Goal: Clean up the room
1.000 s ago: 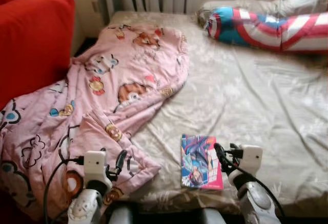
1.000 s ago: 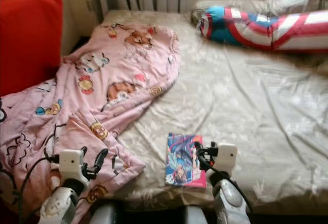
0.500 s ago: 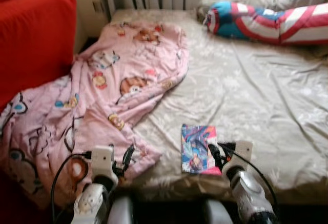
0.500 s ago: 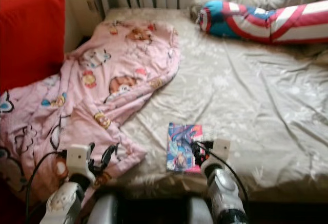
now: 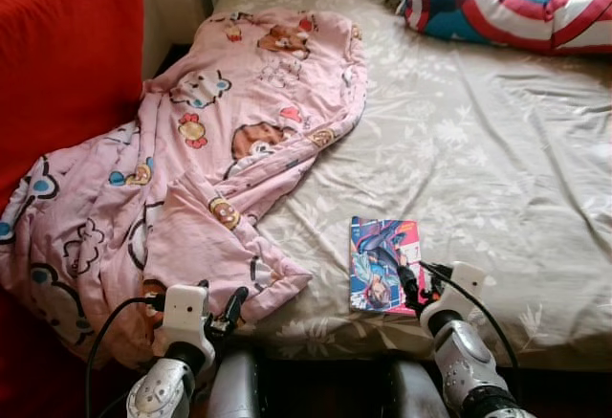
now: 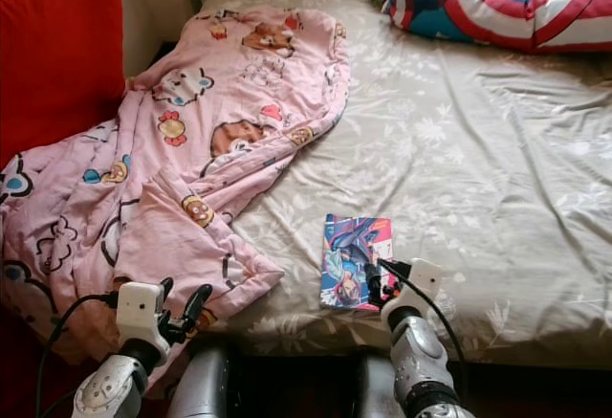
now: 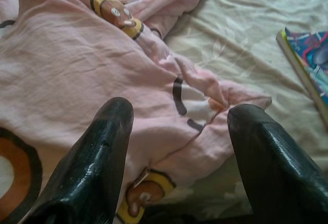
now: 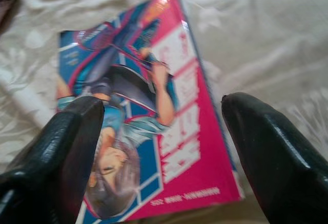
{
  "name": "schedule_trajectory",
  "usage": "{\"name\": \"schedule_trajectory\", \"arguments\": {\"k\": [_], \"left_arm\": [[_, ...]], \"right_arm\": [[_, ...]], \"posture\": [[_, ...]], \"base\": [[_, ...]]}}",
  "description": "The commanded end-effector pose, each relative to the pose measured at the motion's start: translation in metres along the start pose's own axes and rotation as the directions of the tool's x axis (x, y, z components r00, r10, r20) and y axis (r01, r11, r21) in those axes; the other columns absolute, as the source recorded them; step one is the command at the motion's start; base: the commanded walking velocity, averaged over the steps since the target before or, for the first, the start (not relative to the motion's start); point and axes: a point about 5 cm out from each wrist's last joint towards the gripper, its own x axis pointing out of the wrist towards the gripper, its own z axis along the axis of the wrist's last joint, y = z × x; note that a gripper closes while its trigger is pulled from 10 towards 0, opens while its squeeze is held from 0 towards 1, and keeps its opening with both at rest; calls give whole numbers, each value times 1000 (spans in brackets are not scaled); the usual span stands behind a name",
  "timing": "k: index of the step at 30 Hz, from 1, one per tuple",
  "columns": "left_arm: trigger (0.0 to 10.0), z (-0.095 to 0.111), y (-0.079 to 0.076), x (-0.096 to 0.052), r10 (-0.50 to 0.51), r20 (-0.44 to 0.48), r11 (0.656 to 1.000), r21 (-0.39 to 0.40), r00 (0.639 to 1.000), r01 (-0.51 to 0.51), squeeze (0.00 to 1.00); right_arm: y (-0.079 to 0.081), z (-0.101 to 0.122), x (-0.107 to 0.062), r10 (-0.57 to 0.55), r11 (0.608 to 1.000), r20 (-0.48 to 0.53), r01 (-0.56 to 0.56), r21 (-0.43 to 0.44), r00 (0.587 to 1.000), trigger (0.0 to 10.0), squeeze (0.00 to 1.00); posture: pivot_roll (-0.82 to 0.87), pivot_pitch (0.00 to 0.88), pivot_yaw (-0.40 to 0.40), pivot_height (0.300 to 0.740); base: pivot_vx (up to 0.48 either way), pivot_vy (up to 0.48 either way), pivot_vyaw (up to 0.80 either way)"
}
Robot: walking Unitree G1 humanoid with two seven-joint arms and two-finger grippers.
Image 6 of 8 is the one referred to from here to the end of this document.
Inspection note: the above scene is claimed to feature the colourful anime book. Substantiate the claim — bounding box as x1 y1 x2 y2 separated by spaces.
320 213 395 312

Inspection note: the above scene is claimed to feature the pink cartoon bear blanket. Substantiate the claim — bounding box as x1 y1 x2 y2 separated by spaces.
0 7 352 400

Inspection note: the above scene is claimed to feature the grey left robot leg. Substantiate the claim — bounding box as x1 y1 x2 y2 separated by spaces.
167 341 235 418

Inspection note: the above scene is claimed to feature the grey robot leg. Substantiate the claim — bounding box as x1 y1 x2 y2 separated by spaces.
354 351 403 418
167 341 235 418

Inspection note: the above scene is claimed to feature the grey right robot leg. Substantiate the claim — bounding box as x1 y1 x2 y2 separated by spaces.
354 351 403 418

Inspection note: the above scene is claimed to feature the bed with grey floral sheet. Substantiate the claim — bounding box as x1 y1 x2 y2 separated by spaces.
196 0 612 371

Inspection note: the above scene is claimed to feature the long red cushion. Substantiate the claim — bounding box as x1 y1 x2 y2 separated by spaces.
0 0 125 418

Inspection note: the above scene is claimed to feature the red white blue shield bolster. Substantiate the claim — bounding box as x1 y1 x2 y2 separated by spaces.
382 0 612 54

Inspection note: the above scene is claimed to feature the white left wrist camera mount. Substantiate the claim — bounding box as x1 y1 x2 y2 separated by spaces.
117 281 168 342

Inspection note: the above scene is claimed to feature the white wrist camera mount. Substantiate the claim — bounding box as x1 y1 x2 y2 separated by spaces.
382 258 446 309
117 281 168 342

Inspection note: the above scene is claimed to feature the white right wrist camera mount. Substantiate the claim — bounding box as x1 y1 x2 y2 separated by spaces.
382 258 446 309

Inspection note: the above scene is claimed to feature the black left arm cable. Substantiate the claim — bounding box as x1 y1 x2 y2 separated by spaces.
36 292 120 418

